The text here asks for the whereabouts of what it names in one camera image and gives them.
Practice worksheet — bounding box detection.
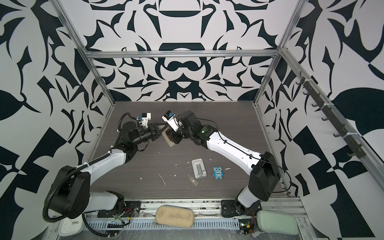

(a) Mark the white remote control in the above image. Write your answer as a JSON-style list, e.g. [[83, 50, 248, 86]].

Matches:
[[162, 127, 176, 148]]

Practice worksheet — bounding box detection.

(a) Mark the remote battery cover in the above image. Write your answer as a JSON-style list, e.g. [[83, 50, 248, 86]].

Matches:
[[189, 177, 199, 187]]

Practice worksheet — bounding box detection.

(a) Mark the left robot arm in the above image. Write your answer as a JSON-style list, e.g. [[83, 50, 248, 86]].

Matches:
[[42, 122, 168, 223]]

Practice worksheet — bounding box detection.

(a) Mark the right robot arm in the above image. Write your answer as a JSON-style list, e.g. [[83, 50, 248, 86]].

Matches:
[[162, 111, 281, 208]]

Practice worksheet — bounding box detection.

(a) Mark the blue owl figurine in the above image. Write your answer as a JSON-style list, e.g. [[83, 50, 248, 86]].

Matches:
[[213, 167, 224, 180]]

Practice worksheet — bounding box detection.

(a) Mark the tan sponge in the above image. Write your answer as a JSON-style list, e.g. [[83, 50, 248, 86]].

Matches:
[[155, 205, 195, 229]]

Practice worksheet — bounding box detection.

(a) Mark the small circuit board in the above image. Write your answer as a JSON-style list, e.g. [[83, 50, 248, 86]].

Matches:
[[239, 218, 256, 235]]

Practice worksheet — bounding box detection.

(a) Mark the white square clock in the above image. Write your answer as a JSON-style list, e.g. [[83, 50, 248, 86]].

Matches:
[[59, 216, 85, 237]]

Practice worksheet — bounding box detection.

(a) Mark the pale green sponge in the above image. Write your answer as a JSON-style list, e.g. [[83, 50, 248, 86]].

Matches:
[[256, 210, 299, 236]]

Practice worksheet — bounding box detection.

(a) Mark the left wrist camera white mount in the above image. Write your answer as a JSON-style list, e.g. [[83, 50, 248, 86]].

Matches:
[[137, 113, 152, 129]]

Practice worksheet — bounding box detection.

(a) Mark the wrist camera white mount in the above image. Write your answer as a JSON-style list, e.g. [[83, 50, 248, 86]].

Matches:
[[137, 113, 152, 129], [162, 111, 181, 132]]

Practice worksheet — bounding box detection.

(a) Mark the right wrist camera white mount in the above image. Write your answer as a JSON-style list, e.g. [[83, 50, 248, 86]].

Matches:
[[162, 111, 181, 132]]

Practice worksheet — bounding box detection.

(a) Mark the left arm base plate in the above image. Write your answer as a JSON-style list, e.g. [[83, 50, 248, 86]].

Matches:
[[97, 201, 141, 218]]

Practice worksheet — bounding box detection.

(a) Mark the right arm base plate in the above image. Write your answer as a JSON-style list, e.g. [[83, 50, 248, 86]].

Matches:
[[221, 200, 262, 218]]

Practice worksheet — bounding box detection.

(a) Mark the white slotted cable duct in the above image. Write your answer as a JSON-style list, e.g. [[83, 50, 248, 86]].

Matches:
[[88, 219, 240, 231]]

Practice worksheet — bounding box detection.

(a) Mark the black wall hook rail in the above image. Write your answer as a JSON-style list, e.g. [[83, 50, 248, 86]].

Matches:
[[297, 72, 367, 159]]

